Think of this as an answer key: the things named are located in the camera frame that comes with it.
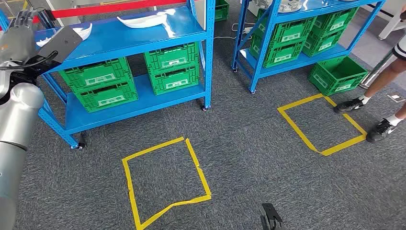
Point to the white curved plastic part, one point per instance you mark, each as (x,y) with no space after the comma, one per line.
(84,31)
(142,20)

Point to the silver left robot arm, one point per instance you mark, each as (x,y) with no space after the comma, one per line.
(19,111)

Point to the blue metal shelf rack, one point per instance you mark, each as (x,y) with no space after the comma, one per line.
(336,49)
(127,38)

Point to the green plastic crate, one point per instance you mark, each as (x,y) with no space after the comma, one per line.
(222,11)
(279,54)
(174,81)
(171,58)
(336,76)
(336,22)
(108,98)
(95,74)
(288,30)
(323,44)

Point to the white power strip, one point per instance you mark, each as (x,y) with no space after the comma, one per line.
(248,30)

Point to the silver wheel hubcap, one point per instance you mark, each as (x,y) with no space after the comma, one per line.
(288,6)

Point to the red barrier belt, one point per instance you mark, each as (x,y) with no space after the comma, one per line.
(111,8)

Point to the black white shoe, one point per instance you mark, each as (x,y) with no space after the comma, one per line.
(380,130)
(349,105)

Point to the person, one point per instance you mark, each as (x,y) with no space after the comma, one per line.
(390,71)

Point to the small white floor tag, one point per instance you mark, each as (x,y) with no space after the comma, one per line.
(395,97)

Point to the white table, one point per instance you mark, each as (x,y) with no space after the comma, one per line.
(391,22)

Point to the black robot bracket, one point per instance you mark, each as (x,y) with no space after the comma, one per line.
(271,214)

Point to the chrome post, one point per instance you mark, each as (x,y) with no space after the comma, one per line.
(377,68)

